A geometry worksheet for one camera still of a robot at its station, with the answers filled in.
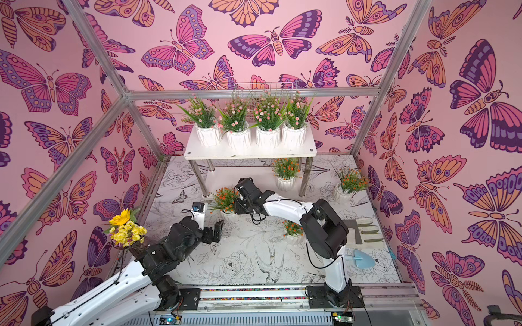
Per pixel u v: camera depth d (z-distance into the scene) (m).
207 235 0.66
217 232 0.69
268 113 0.65
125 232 0.65
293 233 0.78
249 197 0.71
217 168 1.06
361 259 0.81
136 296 0.58
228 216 0.89
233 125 0.64
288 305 0.73
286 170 0.85
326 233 0.49
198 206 0.65
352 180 0.89
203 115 0.68
